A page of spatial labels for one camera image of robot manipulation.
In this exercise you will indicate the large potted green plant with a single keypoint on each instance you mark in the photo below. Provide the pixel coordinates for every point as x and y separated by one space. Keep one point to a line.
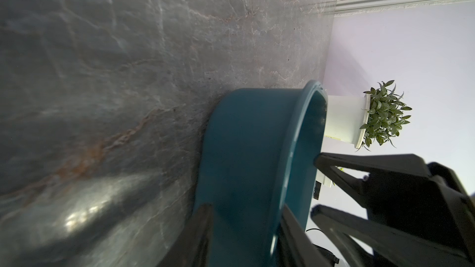
374 118

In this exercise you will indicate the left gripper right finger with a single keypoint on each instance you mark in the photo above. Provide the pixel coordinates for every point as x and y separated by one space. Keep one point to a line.
294 247

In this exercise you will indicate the teal plastic storage box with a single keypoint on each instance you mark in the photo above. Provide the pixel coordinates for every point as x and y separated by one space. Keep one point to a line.
257 157

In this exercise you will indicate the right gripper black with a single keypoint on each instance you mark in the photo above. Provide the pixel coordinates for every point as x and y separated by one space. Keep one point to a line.
423 216

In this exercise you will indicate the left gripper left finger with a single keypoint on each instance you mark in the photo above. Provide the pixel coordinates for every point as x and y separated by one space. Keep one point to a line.
192 247

